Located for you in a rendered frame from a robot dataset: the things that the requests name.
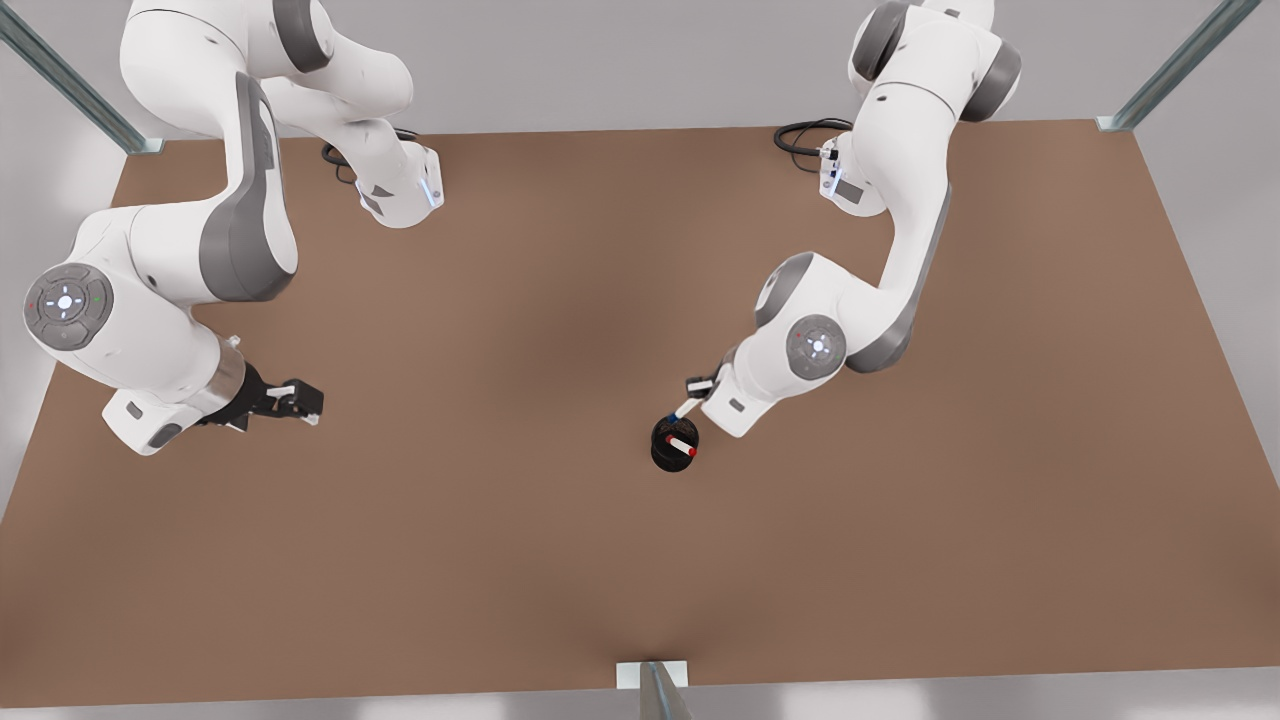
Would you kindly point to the white pen red cap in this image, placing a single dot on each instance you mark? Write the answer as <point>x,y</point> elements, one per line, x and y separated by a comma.
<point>680,445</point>

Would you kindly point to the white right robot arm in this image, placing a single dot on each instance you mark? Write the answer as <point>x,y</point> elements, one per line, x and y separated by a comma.
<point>160,250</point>

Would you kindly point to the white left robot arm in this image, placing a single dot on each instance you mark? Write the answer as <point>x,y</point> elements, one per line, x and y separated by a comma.
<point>900,250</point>

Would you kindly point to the black pen holder cup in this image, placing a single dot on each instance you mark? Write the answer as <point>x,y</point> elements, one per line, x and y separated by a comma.
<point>672,458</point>

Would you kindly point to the silver frame post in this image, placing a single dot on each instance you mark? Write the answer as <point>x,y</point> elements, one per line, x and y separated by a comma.
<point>1170,70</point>
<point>70,85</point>
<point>655,690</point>

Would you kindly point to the white pen blue cap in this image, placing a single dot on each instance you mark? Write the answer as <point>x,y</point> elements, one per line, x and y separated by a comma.
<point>686,408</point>

